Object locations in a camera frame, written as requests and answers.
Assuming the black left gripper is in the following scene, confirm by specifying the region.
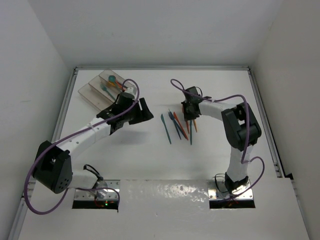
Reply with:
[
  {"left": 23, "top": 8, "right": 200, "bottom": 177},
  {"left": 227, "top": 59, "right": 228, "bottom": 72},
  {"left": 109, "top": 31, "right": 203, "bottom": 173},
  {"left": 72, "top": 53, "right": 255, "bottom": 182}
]
[{"left": 122, "top": 98, "right": 153, "bottom": 125}]

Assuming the yellow plastic fork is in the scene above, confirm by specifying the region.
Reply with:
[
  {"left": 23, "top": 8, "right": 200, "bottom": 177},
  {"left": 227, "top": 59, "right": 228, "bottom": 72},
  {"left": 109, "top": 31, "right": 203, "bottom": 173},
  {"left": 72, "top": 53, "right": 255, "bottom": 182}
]
[{"left": 193, "top": 119, "right": 198, "bottom": 133}]

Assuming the orange plastic spoon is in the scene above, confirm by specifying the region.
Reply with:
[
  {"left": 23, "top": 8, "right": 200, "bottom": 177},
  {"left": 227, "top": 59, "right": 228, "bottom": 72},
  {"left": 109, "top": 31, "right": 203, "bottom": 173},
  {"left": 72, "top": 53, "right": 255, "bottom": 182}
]
[{"left": 114, "top": 80, "right": 125, "bottom": 91}]

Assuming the teal plastic spoon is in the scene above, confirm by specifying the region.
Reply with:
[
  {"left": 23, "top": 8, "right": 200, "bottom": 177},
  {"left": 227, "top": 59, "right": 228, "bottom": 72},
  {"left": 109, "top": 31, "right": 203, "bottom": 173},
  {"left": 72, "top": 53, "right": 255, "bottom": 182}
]
[{"left": 106, "top": 75, "right": 126, "bottom": 89}]

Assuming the teal plastic fork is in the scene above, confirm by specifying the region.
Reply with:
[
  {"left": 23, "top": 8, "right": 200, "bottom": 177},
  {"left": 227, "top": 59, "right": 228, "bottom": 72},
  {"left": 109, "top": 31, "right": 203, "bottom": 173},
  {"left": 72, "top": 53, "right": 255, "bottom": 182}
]
[{"left": 100, "top": 84, "right": 116, "bottom": 101}]

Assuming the orange plastic fork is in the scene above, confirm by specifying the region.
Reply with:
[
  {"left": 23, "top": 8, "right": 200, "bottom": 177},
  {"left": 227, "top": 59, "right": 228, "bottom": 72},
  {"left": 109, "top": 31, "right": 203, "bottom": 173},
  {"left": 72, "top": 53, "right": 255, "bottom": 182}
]
[{"left": 181, "top": 105, "right": 190, "bottom": 134}]

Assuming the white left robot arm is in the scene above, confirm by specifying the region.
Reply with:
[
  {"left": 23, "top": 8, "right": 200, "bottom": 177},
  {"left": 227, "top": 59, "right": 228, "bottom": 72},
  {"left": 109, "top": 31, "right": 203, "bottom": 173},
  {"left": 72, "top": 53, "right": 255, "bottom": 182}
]
[{"left": 31, "top": 87, "right": 154, "bottom": 194}]

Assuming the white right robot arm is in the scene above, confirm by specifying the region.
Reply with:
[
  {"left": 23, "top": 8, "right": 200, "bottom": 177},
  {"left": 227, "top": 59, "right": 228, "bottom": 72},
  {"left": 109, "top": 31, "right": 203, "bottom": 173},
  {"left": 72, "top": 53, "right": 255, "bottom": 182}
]
[{"left": 181, "top": 86, "right": 262, "bottom": 193}]

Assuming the teal plastic knife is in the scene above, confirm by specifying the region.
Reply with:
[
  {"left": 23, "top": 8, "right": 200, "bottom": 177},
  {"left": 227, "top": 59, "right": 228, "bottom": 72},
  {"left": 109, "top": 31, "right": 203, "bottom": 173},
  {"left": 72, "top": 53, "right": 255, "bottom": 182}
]
[
  {"left": 160, "top": 113, "right": 172, "bottom": 145},
  {"left": 189, "top": 120, "right": 193, "bottom": 146}
]

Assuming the orange plastic knife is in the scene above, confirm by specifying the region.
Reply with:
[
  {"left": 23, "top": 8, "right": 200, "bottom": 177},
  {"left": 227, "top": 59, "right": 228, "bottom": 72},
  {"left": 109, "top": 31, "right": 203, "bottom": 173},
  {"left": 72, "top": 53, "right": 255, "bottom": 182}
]
[{"left": 173, "top": 111, "right": 189, "bottom": 140}]

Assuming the dark blue plastic fork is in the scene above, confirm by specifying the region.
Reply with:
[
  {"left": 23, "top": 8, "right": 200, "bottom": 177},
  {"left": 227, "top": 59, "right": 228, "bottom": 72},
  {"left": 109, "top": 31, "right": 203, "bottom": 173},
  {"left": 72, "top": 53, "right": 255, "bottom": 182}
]
[{"left": 168, "top": 110, "right": 182, "bottom": 140}]

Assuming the clear middle container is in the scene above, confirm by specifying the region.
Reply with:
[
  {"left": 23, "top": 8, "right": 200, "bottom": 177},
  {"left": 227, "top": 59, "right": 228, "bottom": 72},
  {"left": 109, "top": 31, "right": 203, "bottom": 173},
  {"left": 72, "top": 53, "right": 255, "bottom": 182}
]
[{"left": 88, "top": 75, "right": 120, "bottom": 103}]

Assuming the clear outer container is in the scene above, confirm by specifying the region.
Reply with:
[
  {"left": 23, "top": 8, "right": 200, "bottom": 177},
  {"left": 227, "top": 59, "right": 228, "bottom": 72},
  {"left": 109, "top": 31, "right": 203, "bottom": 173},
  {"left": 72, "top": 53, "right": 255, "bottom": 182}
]
[{"left": 78, "top": 84, "right": 112, "bottom": 112}]

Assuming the clear spoon container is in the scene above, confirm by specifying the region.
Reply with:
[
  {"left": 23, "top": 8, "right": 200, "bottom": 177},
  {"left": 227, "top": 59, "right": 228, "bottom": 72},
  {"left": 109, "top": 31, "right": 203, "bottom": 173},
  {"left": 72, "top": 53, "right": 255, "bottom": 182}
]
[{"left": 98, "top": 69, "right": 132, "bottom": 93}]

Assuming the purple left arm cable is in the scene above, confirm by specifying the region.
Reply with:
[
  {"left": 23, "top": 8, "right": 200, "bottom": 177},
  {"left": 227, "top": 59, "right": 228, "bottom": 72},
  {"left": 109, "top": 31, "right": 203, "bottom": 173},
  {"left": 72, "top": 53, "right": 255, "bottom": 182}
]
[{"left": 24, "top": 78, "right": 140, "bottom": 216}]

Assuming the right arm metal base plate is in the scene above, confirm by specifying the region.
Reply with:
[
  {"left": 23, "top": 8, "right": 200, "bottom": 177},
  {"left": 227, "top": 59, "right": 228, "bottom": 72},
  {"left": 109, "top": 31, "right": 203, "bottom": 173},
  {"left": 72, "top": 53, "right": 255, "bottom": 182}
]
[{"left": 206, "top": 179, "right": 254, "bottom": 201}]

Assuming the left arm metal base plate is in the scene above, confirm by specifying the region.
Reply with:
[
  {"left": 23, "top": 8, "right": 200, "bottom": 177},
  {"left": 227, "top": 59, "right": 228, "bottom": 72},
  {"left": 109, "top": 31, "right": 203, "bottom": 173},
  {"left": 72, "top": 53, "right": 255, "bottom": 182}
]
[{"left": 74, "top": 179, "right": 121, "bottom": 201}]

